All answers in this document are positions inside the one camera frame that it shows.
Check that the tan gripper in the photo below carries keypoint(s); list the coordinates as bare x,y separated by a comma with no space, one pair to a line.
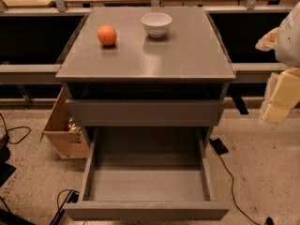
289,42

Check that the grey drawer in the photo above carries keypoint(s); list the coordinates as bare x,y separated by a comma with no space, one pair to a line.
147,173
145,113

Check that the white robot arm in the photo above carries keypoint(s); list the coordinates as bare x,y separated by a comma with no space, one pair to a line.
285,41

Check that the grey top drawer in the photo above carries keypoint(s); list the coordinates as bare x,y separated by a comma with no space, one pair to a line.
145,113

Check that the white bowl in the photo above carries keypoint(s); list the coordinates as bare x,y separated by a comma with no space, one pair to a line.
156,24

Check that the orange fruit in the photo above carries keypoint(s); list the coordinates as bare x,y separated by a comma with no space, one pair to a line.
106,35

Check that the cardboard box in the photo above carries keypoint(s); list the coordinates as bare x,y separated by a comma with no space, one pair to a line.
66,138

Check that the black equipment left edge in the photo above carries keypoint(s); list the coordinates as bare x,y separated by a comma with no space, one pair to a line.
6,170

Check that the black stand with cable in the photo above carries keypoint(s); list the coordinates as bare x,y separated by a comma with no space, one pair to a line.
71,197

